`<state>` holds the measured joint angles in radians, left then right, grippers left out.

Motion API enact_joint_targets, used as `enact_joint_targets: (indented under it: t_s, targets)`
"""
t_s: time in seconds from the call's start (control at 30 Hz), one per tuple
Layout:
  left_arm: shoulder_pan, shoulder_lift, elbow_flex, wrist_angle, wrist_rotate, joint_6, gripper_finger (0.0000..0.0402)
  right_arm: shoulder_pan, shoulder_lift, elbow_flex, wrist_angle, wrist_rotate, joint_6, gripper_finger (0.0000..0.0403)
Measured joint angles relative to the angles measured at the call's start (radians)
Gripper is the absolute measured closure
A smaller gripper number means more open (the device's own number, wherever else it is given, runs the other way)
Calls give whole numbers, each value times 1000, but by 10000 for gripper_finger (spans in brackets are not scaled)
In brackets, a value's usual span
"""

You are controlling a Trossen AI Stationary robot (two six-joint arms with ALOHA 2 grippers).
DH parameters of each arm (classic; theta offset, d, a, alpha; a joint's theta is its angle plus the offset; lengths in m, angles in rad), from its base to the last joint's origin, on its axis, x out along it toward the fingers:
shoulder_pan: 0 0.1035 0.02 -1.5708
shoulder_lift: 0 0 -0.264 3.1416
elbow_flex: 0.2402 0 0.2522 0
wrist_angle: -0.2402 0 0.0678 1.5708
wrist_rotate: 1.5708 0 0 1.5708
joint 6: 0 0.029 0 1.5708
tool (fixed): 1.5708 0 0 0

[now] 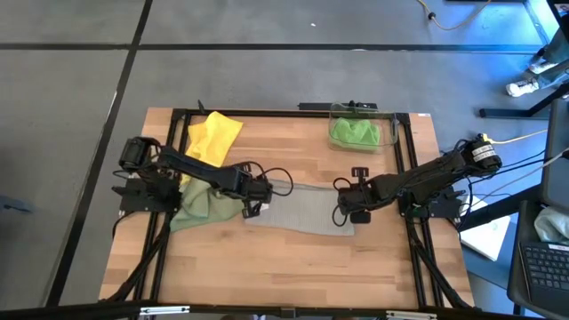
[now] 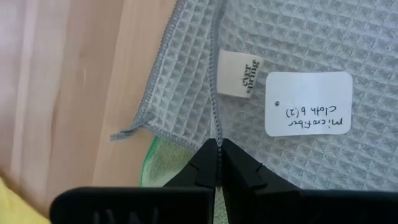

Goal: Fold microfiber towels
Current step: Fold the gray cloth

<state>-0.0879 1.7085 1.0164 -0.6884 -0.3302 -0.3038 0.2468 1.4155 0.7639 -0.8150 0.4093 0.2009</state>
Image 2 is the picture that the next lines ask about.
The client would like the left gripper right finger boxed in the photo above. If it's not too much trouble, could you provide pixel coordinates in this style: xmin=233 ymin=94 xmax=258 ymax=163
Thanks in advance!
xmin=220 ymin=138 xmax=398 ymax=224

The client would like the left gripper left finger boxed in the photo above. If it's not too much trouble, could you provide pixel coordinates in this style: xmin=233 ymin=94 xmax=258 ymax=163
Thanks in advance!
xmin=49 ymin=138 xmax=219 ymax=224

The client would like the pale green teal-edged towel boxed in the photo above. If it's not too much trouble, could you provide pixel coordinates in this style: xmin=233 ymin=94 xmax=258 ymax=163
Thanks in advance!
xmin=139 ymin=135 xmax=229 ymax=224

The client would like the grey waffle microfiber towel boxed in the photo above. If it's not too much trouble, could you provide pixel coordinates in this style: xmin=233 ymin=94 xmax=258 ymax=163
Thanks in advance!
xmin=109 ymin=0 xmax=398 ymax=192

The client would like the yellow microfiber towel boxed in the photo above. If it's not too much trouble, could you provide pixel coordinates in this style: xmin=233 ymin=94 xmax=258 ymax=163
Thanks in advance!
xmin=0 ymin=176 xmax=51 ymax=224

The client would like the white paper label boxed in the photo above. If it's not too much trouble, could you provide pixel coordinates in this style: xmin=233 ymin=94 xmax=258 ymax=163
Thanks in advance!
xmin=264 ymin=71 xmax=354 ymax=138

